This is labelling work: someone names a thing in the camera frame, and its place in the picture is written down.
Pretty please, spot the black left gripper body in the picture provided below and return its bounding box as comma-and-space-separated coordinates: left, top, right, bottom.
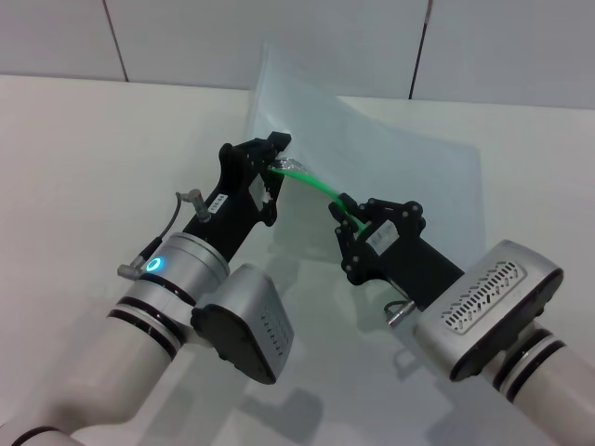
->
183, 138, 280, 256

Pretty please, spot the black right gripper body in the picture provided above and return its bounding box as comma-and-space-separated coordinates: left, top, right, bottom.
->
343, 222, 466, 312

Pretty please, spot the clear document bag green zipper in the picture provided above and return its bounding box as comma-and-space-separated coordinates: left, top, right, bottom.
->
245, 43, 487, 414

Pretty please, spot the grey left gripper cable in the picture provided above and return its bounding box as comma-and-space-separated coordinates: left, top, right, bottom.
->
116, 188, 206, 280

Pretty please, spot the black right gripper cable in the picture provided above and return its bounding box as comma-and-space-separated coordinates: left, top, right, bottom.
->
383, 299, 418, 329

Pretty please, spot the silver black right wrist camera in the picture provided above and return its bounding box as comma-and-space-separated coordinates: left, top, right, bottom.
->
415, 240, 564, 383

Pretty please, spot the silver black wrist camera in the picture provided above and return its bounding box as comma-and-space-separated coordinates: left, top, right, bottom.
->
415, 240, 564, 383
189, 263, 298, 386

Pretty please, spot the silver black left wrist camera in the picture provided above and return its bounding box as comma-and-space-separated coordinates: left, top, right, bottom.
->
189, 263, 298, 386

